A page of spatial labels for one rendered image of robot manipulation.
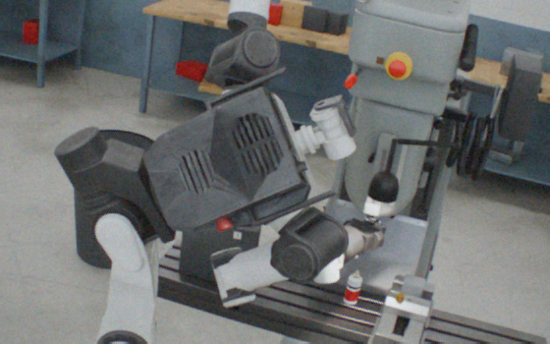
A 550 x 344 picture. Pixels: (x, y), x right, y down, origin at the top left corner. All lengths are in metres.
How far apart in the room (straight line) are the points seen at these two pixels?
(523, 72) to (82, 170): 1.21
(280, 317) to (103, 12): 5.20
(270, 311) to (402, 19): 0.94
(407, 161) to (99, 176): 0.77
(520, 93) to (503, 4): 4.01
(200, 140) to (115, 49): 5.60
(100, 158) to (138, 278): 0.29
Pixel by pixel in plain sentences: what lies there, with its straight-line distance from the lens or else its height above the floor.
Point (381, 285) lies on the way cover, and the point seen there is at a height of 0.93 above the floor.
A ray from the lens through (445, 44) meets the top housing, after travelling 1.67.
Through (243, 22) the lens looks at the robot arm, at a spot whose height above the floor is 1.81.
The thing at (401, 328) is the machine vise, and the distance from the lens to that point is 2.06.
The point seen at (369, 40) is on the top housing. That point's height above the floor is 1.80.
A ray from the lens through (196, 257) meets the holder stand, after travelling 2.19.
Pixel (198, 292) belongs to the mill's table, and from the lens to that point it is 2.19.
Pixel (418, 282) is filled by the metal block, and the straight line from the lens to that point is 2.12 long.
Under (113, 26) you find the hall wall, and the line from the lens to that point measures 6.99.
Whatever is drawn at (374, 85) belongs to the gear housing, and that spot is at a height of 1.67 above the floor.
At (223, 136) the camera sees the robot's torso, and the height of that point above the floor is 1.64.
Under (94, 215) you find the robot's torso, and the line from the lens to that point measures 1.63.
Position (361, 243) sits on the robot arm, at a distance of 1.95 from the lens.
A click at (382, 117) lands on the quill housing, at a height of 1.59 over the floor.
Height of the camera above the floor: 2.17
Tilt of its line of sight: 23 degrees down
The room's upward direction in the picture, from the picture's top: 9 degrees clockwise
